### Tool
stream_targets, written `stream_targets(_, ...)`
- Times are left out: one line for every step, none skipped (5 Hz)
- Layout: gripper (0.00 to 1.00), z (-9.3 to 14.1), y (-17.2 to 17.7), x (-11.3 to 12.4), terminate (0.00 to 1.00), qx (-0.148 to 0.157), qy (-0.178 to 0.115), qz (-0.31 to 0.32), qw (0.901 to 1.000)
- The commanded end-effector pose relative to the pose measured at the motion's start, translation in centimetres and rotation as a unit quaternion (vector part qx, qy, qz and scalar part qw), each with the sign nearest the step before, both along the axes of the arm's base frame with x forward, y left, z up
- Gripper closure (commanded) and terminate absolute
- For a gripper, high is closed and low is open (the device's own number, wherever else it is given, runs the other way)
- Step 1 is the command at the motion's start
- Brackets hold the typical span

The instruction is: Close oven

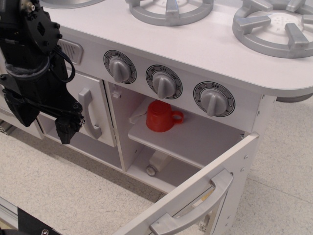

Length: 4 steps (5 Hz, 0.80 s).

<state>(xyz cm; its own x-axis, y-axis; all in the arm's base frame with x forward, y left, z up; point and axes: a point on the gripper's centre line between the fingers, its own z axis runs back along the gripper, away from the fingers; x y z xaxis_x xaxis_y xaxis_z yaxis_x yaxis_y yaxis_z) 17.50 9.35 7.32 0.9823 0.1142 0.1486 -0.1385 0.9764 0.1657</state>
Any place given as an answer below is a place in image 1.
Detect middle grey stove knob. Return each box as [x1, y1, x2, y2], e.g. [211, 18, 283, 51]
[146, 65, 183, 99]

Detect grey cabinet door handle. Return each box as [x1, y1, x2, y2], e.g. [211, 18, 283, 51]
[78, 88, 102, 140]

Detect white toy kitchen body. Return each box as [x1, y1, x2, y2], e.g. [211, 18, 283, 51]
[0, 0, 313, 196]

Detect grey stove burner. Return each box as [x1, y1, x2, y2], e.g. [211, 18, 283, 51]
[232, 0, 313, 59]
[126, 0, 214, 26]

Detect white oven door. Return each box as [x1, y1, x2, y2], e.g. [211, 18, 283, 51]
[115, 132, 260, 235]

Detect black cable bundle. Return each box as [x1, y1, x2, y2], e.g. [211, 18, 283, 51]
[48, 46, 76, 84]

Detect black mounting plate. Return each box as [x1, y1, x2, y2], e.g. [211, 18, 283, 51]
[18, 208, 61, 235]

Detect white bottle under shelf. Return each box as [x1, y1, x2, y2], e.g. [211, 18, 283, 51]
[146, 151, 173, 176]

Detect left grey stove knob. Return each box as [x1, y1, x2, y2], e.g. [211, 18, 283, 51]
[103, 50, 137, 84]

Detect right grey stove burner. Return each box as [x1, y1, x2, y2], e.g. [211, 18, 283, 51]
[232, 0, 313, 59]

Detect red plastic cup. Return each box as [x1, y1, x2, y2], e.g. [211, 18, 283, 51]
[146, 100, 184, 133]

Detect grey stove knob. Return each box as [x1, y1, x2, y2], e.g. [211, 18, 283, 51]
[146, 65, 183, 99]
[103, 50, 137, 84]
[193, 81, 235, 117]

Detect aluminium frame rail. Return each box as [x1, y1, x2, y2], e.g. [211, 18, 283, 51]
[0, 197, 19, 230]

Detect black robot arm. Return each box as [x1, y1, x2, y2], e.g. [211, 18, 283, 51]
[0, 0, 84, 144]

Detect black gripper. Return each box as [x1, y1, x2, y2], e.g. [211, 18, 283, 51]
[0, 72, 84, 144]

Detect grey sink basin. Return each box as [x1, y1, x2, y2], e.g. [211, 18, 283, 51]
[40, 0, 103, 9]

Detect grey oven door handle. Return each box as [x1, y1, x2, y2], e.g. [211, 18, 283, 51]
[149, 169, 233, 235]

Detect grey vent panel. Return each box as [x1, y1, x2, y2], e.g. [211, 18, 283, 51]
[58, 39, 84, 65]

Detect right grey stove knob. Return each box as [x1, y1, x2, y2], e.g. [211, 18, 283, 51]
[193, 81, 235, 117]

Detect middle grey stove burner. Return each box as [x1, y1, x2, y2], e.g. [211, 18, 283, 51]
[126, 0, 214, 26]

